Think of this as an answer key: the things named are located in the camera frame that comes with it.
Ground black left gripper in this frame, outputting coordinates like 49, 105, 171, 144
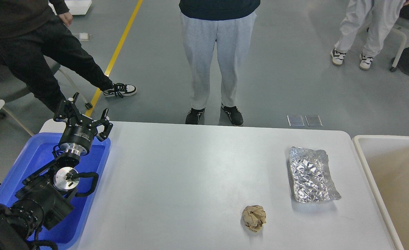
53, 92, 114, 156

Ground right metal floor plate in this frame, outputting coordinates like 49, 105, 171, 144
305, 115, 323, 127

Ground person in black trousers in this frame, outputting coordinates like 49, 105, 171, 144
0, 0, 137, 112

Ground person in grey sweatpants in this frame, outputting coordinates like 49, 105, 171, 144
179, 0, 261, 126

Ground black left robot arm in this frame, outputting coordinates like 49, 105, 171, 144
0, 92, 114, 250

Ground metal floor plate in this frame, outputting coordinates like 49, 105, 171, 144
305, 115, 323, 127
287, 115, 306, 127

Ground white plastic bin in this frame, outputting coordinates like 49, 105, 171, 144
352, 135, 409, 250

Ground crumpled aluminium foil tray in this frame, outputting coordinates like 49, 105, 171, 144
289, 146, 342, 203

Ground crumpled brown paper ball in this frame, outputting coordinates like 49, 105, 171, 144
242, 205, 267, 232

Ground left metal floor plate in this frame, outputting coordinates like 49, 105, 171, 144
287, 115, 306, 127

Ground person in white trousers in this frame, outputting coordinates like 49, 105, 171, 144
330, 0, 409, 71

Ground grey office chair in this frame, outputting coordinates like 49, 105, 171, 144
0, 56, 93, 136

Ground white chair at right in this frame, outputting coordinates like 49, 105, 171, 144
366, 17, 409, 73

